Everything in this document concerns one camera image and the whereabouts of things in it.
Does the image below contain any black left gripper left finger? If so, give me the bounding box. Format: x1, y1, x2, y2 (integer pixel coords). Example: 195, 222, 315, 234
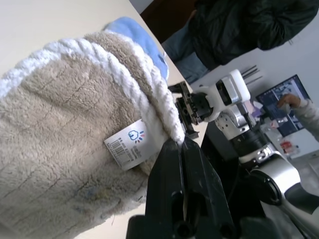
144, 138, 185, 225

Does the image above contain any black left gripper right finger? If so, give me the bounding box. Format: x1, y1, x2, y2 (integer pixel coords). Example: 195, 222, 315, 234
181, 136, 236, 232

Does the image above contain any black computer monitor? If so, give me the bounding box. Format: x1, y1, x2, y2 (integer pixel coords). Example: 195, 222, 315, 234
255, 74, 310, 137

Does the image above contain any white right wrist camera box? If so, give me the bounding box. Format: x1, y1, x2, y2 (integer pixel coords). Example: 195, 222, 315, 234
199, 69, 251, 122

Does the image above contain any bystander hand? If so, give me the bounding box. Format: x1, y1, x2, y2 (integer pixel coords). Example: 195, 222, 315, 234
277, 93, 301, 110

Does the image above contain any small red white box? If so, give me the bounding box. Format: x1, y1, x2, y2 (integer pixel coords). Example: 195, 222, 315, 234
280, 140, 300, 155

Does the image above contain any bystander in black jacket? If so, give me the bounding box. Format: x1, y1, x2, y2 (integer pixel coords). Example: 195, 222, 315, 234
161, 0, 319, 84

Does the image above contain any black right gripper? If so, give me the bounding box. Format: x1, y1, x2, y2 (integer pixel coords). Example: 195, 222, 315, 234
168, 82, 215, 139

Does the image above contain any beige towel with white trim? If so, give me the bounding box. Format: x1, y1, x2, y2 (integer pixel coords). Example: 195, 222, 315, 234
0, 31, 186, 239

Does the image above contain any bystander forearm light sleeve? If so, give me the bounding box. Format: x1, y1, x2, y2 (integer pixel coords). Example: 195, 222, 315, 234
294, 98, 319, 143

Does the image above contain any folded blue towel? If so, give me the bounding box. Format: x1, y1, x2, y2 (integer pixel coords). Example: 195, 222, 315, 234
103, 16, 170, 80

